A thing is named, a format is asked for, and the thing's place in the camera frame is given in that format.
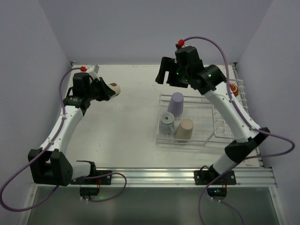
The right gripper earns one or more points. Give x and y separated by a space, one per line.
172 70

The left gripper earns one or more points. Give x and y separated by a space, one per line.
101 86

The orange ceramic mug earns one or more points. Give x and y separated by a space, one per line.
234 88

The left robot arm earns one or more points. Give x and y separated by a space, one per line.
49 164

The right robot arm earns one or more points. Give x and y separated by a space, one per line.
248 135

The lavender plastic cup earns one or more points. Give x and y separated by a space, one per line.
176 104

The grey mug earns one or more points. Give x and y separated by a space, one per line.
166 123

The beige plastic cup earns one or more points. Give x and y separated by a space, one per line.
184 130

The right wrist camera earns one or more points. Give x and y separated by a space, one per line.
185 46

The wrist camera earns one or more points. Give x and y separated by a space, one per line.
185 46
93 70

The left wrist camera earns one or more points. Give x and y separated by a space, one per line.
93 70

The white wire dish rack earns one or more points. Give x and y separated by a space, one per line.
209 125

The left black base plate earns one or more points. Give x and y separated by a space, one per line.
104 178

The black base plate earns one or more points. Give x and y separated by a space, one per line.
206 174
104 178

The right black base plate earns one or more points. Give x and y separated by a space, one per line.
206 174

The aluminium mounting rail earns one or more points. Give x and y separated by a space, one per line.
185 178

